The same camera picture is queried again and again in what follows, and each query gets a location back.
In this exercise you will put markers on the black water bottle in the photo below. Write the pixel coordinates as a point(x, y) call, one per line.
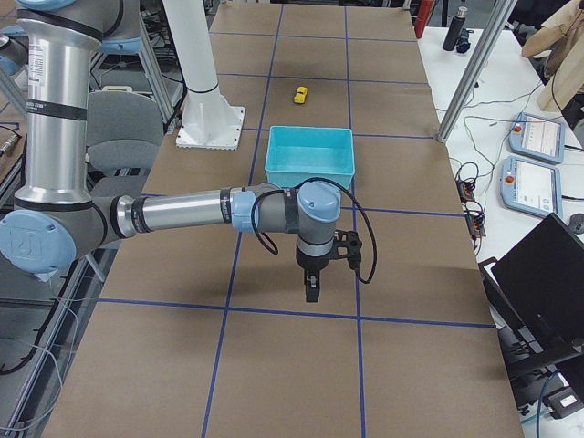
point(455, 28)

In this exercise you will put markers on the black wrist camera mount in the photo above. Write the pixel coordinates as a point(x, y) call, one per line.
point(347, 245)

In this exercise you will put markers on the aluminium frame post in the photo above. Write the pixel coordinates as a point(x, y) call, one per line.
point(495, 24)

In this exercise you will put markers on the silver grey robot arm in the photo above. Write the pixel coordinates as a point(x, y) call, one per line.
point(56, 220)

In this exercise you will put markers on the yellow beetle toy car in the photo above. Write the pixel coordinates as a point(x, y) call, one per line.
point(300, 95)

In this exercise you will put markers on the teach pendant tablet near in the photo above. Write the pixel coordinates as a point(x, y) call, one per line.
point(531, 187)

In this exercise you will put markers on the teach pendant tablet far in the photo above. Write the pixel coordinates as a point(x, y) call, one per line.
point(538, 138)

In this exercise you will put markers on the black laptop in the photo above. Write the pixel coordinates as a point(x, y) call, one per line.
point(541, 279)

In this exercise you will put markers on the teach pendant tablet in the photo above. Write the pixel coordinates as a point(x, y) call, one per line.
point(531, 187)
point(538, 138)

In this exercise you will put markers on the grey office chair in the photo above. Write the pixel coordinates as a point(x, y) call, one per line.
point(124, 134)

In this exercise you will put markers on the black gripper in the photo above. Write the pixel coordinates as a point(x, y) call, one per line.
point(311, 263)

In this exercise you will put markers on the teal plastic bin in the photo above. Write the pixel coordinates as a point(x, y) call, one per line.
point(295, 154)

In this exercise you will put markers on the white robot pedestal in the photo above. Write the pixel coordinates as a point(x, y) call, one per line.
point(208, 120)

